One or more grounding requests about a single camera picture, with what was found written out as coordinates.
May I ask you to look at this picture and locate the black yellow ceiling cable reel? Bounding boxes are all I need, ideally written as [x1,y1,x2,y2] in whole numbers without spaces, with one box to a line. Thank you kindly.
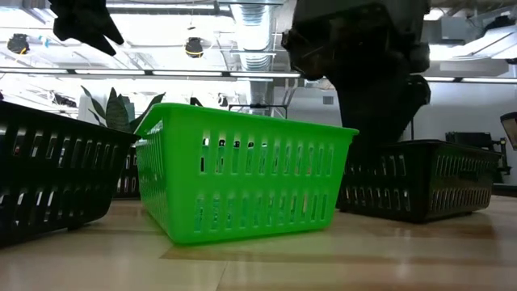
[6,33,31,55]
[184,36,205,59]

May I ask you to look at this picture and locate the black framed grey panel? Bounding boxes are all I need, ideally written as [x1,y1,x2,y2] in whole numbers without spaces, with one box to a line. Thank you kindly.
[499,112,517,152]

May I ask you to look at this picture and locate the long ceiling light strip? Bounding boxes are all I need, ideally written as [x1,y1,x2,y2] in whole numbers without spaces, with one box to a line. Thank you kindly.
[422,75,517,85]
[0,67,302,78]

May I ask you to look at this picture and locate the silver ventilation duct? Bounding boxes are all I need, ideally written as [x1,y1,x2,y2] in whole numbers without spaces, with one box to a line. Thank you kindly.
[229,0,280,107]

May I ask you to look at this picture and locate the black background frame stand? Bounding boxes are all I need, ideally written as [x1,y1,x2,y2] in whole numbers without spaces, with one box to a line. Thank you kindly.
[228,103,289,120]

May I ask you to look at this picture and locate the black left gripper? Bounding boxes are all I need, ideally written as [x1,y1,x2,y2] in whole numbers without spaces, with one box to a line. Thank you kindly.
[48,0,125,57]

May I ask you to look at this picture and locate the black slotted plastic basket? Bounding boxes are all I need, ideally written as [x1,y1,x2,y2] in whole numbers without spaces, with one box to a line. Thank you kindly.
[114,144,141,200]
[336,139,502,224]
[0,99,141,248]

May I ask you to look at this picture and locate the green slotted plastic basket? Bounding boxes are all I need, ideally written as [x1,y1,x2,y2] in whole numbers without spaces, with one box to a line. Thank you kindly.
[134,102,359,246]

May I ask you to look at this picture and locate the green snake plant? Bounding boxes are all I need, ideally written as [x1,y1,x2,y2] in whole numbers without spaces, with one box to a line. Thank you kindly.
[79,85,167,134]

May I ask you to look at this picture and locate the black aluminium rig frame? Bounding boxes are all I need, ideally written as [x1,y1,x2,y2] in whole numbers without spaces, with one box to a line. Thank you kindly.
[491,182,517,199]

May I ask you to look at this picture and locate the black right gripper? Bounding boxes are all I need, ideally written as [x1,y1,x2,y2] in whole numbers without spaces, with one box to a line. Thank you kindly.
[281,0,431,142]

